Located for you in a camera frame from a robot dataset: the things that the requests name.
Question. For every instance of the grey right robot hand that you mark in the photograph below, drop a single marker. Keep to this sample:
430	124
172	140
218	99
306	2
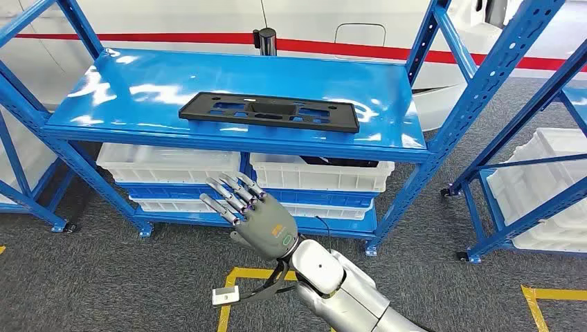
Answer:
266	229

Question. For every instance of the black plastic bracket panel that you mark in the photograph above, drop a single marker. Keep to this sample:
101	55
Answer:
192	112

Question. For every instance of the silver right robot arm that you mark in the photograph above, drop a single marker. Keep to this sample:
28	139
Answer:
321	266

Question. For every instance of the black plastic part in crate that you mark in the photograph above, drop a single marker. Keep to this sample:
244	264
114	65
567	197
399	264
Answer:
339	161

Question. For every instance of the yellow floor tape square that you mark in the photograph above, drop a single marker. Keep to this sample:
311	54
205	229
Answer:
224	311
534	311

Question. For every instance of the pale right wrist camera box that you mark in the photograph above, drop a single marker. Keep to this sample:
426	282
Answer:
225	296

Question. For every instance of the black stanchion post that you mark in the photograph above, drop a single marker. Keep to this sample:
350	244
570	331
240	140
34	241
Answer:
267	41

